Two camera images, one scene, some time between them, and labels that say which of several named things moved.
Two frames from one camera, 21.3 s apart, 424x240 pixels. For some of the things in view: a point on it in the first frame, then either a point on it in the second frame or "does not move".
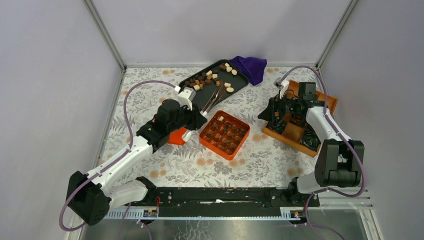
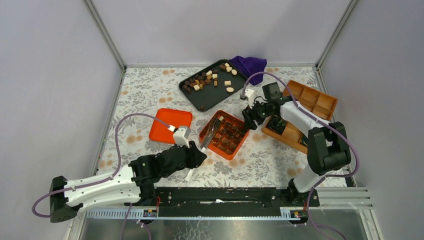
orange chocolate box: [225, 134] does not move
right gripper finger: [267, 114] -> [249, 123]
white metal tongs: [211, 103] -> [209, 133]
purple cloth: [253, 68] does not move
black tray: [207, 80] does not move
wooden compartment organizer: [290, 125] does not move
